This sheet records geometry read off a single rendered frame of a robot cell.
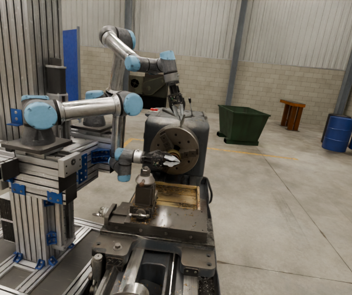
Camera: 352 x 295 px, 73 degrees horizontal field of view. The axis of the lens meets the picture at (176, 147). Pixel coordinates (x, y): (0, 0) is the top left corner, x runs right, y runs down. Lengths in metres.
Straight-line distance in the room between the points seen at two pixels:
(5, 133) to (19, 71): 0.39
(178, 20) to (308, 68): 6.01
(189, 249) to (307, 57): 11.67
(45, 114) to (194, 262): 0.84
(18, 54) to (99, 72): 10.85
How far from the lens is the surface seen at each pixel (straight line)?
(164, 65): 1.28
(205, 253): 1.01
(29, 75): 1.52
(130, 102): 1.23
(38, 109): 1.14
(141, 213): 0.99
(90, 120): 1.69
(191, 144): 1.49
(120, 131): 1.42
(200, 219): 1.06
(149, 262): 1.04
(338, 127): 7.56
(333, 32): 12.76
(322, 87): 12.53
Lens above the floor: 1.55
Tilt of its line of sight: 17 degrees down
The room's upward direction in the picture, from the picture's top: 6 degrees clockwise
